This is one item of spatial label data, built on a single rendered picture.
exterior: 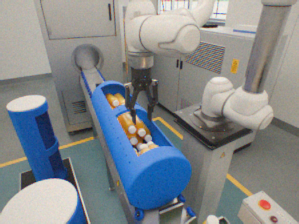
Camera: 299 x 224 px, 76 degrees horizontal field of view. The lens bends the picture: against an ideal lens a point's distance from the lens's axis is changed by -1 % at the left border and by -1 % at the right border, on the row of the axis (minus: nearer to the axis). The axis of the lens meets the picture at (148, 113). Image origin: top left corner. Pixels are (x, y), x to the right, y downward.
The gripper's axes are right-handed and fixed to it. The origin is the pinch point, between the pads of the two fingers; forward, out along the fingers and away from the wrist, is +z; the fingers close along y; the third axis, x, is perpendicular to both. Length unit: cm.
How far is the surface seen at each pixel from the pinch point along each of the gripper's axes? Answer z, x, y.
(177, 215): 32.5, 26.3, -4.5
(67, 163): 115, -121, 45
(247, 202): 22, 37, -26
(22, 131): 45, -88, 67
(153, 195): 27.1, 17.9, 2.5
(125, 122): 15.1, -21.5, 1.3
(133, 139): 24.0, -16.7, -1.3
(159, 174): 16.3, 18.2, 0.3
